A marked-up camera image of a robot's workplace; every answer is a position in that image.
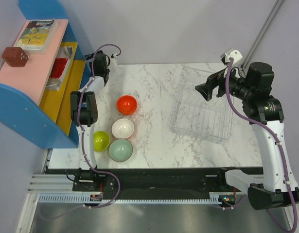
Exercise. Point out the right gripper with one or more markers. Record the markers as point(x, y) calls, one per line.
point(219, 79)

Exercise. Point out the clear wire dish rack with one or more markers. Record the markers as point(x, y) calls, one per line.
point(193, 116)

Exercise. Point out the orange bowl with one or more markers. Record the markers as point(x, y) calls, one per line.
point(126, 101)
point(127, 111)

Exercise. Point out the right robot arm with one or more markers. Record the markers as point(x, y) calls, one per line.
point(277, 187)

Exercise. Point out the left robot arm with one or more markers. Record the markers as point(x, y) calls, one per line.
point(84, 114)

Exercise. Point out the white bowl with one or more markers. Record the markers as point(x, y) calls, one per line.
point(122, 128)

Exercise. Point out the pale green bowl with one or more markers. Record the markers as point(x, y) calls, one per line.
point(120, 150)

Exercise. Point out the lime green bowl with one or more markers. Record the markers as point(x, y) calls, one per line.
point(101, 141)

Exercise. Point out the red white brush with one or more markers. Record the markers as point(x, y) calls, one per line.
point(60, 68)

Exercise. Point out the blue pink yellow shelf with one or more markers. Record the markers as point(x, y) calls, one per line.
point(25, 107)

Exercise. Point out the illustrated book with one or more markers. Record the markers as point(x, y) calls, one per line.
point(37, 36)

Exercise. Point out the brown perforated box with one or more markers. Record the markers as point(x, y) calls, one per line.
point(15, 56)

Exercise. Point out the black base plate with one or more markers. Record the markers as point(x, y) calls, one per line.
point(157, 183)

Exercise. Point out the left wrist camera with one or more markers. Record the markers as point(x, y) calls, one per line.
point(113, 59)

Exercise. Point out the aluminium corner post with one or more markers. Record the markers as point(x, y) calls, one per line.
point(270, 18)

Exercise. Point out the aluminium frame rail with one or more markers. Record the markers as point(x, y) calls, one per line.
point(41, 183)

